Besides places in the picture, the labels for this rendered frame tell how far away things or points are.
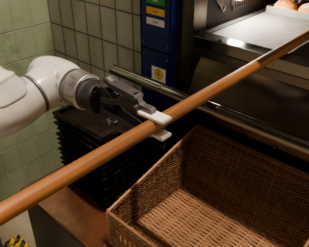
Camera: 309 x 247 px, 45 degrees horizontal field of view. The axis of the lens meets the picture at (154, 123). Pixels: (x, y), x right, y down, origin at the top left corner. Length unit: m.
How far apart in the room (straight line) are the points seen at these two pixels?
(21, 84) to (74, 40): 1.03
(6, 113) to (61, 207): 0.71
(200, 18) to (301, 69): 0.40
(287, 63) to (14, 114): 0.77
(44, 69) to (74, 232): 0.67
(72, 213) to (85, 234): 0.12
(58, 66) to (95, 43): 0.85
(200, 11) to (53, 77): 0.64
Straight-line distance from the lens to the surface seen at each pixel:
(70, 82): 0.88
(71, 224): 1.43
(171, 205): 1.45
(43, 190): 0.61
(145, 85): 1.00
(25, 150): 2.18
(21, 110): 0.88
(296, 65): 1.17
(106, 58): 1.73
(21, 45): 1.97
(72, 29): 1.88
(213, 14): 1.42
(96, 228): 1.40
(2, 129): 0.87
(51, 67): 0.93
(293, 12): 1.64
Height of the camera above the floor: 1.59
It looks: 31 degrees down
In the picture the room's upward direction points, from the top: straight up
